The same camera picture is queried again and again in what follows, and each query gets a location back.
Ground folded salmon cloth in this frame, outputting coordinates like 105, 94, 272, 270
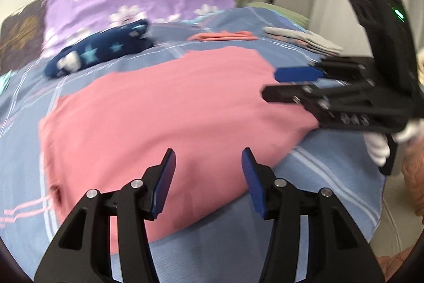
187, 31, 258, 42

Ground pink garment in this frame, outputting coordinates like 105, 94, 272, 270
39, 46, 318, 241

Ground folded grey white cloth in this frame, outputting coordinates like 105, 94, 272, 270
263, 27, 343, 56

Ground dark brown patterned pillow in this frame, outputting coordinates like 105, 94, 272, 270
1, 0, 46, 74

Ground blue plaid bed sheet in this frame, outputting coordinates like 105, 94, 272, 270
1, 7, 385, 282

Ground orange sleeved forearm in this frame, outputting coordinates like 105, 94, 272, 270
377, 139, 423, 281

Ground navy star fleece garment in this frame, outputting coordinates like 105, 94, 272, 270
44, 19, 154, 78

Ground teal cloth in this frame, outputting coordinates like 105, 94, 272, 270
0, 70, 15, 95

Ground green mattress edge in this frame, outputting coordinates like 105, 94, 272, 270
246, 1, 309, 29

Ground white gloved right hand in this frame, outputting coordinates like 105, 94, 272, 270
362, 118, 424, 167

